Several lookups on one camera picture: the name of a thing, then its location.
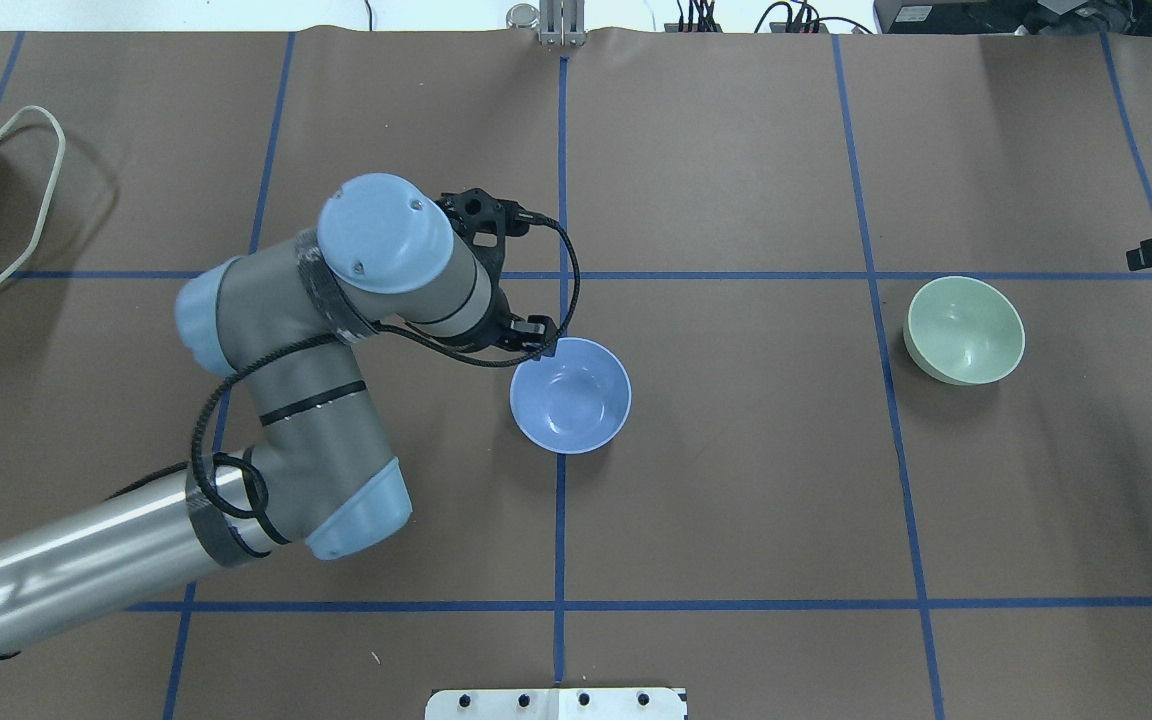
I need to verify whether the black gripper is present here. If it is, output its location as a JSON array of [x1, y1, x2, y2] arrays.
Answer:
[[435, 188, 559, 357]]

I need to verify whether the blue bowl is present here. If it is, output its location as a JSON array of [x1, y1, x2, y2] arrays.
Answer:
[[509, 338, 634, 455]]

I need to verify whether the green bowl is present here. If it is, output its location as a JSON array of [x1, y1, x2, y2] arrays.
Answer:
[[902, 275, 1026, 387]]

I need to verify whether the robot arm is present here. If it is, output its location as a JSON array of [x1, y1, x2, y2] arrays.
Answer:
[[0, 173, 575, 662]]

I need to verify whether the small metal cup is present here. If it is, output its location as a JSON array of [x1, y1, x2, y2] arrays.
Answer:
[[506, 3, 541, 29]]

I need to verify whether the black laptop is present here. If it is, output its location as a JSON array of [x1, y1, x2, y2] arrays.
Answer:
[[872, 1, 1152, 37]]

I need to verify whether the black orange adapter lower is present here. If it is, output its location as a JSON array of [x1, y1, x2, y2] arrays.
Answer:
[[755, 1, 829, 35]]

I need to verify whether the aluminium frame post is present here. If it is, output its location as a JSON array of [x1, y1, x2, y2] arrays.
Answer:
[[536, 0, 588, 47]]

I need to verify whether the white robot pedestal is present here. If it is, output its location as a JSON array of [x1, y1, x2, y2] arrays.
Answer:
[[424, 685, 689, 719]]

